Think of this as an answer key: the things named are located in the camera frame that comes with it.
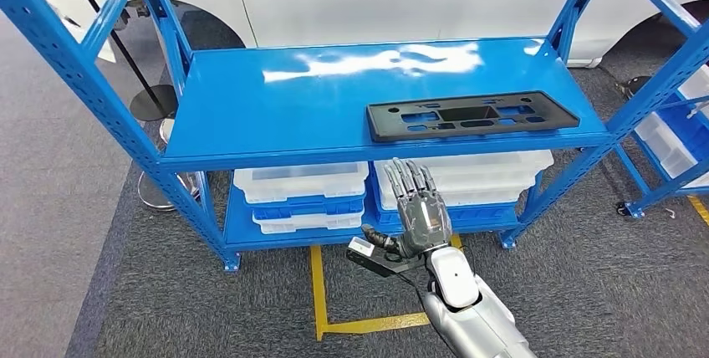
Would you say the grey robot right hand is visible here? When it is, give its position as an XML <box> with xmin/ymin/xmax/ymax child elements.
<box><xmin>360</xmin><ymin>157</ymin><xmax>454</xmax><ymax>261</ymax></box>

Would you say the black plastic plate frame part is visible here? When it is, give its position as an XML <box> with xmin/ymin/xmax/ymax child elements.
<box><xmin>365</xmin><ymin>90</ymin><xmax>581</xmax><ymax>144</ymax></box>

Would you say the blue metal shelf rack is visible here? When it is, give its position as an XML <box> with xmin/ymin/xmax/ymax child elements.
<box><xmin>0</xmin><ymin>0</ymin><xmax>709</xmax><ymax>274</ymax></box>

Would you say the clear white plastic bin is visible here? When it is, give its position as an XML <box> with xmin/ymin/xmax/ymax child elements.
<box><xmin>232</xmin><ymin>161</ymin><xmax>370</xmax><ymax>205</ymax></box>

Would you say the white car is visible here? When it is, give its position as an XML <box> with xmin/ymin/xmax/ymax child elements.
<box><xmin>30</xmin><ymin>0</ymin><xmax>709</xmax><ymax>69</ymax></box>

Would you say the blue metal rack with casters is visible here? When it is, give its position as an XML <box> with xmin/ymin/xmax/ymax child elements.
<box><xmin>611</xmin><ymin>64</ymin><xmax>709</xmax><ymax>219</ymax></box>

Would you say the dark round floor base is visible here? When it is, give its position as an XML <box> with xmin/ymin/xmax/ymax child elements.
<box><xmin>615</xmin><ymin>75</ymin><xmax>655</xmax><ymax>102</ymax></box>

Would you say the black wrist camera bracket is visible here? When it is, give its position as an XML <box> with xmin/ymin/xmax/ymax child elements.
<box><xmin>345</xmin><ymin>247</ymin><xmax>427</xmax><ymax>279</ymax></box>

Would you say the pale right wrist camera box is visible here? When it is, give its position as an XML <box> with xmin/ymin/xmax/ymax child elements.
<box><xmin>347</xmin><ymin>237</ymin><xmax>376</xmax><ymax>259</ymax></box>

